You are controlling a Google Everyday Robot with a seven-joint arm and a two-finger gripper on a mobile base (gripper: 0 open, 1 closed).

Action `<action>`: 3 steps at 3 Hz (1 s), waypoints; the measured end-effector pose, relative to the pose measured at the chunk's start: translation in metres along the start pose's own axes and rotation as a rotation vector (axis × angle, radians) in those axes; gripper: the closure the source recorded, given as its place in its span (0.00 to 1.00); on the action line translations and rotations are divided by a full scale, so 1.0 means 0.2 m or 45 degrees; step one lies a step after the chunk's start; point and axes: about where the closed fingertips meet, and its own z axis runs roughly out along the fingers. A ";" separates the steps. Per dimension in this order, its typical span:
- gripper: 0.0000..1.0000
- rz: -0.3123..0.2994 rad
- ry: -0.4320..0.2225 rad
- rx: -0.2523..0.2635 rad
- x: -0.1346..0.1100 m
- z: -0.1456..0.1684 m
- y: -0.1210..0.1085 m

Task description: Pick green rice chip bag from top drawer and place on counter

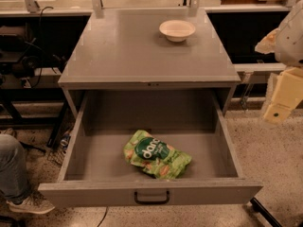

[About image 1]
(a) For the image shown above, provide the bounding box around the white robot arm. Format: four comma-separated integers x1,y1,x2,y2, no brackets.
262,1,303,124

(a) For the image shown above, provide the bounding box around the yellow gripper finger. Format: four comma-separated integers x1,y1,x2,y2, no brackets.
262,67,303,124

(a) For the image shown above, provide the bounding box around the grey cabinet counter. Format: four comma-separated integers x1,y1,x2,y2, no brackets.
59,8,240,111

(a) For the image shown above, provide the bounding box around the white sneaker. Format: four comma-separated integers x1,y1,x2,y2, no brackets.
7,192,55,215

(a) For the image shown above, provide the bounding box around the grey open drawer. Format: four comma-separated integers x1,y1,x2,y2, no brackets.
39,89,261,207

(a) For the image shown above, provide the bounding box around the black floor bar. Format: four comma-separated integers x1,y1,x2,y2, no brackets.
250,198,282,227

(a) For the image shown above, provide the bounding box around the person leg in jeans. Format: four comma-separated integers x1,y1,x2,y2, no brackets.
0,134,31,205

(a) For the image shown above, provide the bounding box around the dark machine on shelf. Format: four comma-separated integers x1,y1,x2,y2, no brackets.
0,24,40,79

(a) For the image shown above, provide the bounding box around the black drawer handle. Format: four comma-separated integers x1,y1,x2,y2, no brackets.
134,191,170,205

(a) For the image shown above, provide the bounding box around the black cable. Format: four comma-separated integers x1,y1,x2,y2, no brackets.
18,6,64,89

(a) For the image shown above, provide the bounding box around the green rice chip bag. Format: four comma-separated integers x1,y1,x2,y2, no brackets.
123,130,192,180

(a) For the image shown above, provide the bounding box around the white paper bowl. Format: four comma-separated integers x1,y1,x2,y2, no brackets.
159,20,196,43

